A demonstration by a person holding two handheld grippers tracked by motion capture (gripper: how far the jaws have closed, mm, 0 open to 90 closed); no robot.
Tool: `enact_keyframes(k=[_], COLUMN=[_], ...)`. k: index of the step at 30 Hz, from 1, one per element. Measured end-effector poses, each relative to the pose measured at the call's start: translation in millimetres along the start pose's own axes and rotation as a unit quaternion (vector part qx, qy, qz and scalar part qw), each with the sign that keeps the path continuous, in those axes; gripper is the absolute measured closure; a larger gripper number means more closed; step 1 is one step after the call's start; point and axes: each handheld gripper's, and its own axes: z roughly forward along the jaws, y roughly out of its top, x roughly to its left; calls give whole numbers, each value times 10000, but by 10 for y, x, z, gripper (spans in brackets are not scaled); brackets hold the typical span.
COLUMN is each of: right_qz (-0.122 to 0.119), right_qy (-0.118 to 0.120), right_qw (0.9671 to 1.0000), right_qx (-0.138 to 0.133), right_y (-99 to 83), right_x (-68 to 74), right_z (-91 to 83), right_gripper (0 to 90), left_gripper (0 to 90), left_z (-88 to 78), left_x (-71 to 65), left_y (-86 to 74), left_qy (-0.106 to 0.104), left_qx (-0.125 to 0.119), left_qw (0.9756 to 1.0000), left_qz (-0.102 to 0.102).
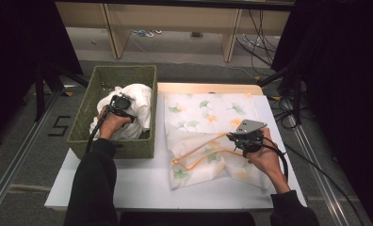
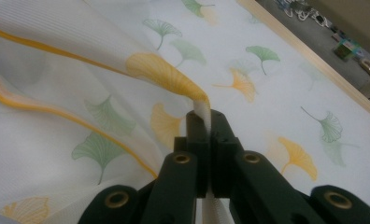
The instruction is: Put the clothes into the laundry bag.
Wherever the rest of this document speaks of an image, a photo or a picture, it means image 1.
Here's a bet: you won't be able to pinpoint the white table board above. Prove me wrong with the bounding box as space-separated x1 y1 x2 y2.
44 92 308 211

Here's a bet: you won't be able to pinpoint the green woven basket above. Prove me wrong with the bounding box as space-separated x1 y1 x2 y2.
67 64 158 161

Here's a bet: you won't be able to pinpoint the right hand-held gripper black cable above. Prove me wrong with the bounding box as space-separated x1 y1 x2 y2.
261 137 366 226

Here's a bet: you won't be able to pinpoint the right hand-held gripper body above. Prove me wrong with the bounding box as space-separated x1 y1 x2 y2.
234 119 268 158

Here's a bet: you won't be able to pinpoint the white garment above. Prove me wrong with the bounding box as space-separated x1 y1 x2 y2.
89 82 154 141

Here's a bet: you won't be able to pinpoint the aluminium floor rail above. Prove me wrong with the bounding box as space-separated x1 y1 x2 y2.
0 90 65 218
287 114 352 226

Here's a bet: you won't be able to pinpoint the black curtain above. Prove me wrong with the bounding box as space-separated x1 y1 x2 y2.
0 0 84 149
270 0 373 226

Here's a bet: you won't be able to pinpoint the hanging black cable bundle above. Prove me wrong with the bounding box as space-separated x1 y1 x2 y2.
235 8 278 69

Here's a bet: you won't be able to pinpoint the beige wooden shelf unit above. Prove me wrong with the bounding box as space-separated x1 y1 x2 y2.
55 1 294 63

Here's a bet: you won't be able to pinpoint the person's right hand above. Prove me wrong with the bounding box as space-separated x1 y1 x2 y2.
246 127 291 194

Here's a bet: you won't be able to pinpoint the left hand-held gripper black cable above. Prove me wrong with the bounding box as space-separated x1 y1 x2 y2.
85 107 109 154

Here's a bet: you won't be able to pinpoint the black metal stand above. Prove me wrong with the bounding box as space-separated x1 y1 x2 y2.
258 64 303 126
33 60 90 123

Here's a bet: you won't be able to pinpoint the leaf print zipper laundry bag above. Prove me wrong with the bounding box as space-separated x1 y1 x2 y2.
163 91 275 191

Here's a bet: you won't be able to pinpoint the blue white floor cable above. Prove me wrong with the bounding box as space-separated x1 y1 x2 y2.
131 29 163 39

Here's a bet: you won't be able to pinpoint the coiled black floor cables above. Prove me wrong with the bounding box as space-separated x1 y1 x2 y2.
270 95 301 130

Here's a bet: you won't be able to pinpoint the hand-held gripper black cable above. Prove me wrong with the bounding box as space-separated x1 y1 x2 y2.
85 107 109 154
261 137 366 226

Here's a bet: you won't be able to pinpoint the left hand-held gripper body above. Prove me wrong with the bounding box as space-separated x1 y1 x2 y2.
107 92 137 123

